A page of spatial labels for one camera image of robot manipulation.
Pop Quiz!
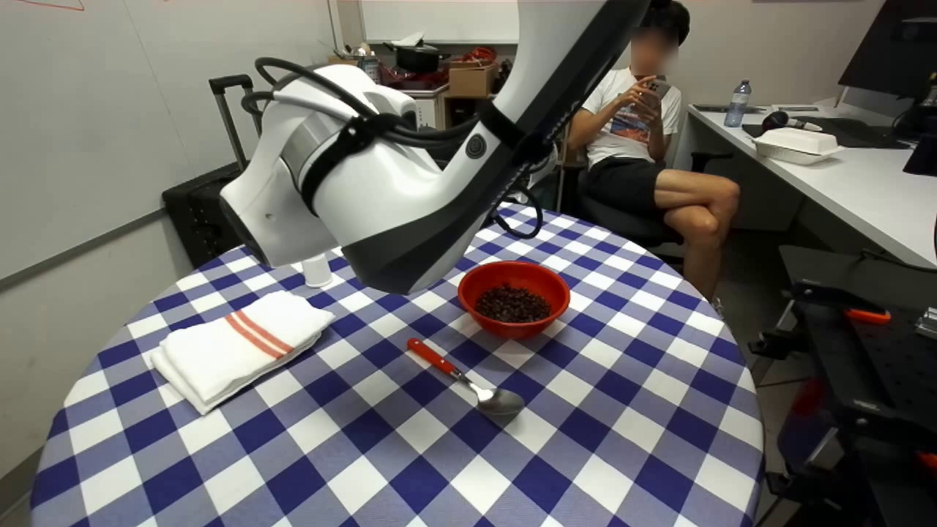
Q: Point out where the white desk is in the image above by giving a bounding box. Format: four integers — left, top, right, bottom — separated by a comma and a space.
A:
688, 107, 937, 270

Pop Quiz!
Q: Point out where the red bowl with beans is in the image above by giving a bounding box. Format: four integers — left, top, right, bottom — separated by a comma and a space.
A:
458, 259, 572, 338

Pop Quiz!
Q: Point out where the clear water bottle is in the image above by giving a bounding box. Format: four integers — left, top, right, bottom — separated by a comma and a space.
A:
725, 79, 752, 129

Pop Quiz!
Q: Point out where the black rolling suitcase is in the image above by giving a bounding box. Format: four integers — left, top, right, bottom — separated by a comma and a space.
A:
161, 72, 262, 267

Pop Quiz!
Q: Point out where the blue white checkered tablecloth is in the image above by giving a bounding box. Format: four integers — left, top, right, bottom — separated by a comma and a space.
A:
32, 207, 764, 527

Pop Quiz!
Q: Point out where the red-handled metal spoon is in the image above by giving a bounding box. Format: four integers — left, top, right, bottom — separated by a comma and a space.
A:
408, 338, 526, 420

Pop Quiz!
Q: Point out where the white towel with orange stripes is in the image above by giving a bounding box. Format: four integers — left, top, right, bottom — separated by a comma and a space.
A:
151, 289, 332, 415

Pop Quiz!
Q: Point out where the white takeout container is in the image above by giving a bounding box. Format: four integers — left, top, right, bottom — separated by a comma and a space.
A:
757, 129, 843, 164

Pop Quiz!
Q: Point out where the seated person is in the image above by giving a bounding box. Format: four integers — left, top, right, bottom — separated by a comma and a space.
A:
565, 0, 742, 299

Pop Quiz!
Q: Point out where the orange-handled tool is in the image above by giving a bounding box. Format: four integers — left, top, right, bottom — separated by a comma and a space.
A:
843, 306, 894, 328

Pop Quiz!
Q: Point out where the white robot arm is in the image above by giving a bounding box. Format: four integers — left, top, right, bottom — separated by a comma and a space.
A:
221, 0, 651, 293

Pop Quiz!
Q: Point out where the dark monitor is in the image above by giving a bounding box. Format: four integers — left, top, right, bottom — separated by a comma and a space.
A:
842, 0, 937, 98

